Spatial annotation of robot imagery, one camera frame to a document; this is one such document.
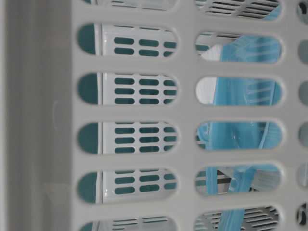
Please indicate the white plastic shopping basket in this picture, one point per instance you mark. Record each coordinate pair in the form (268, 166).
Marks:
(101, 100)

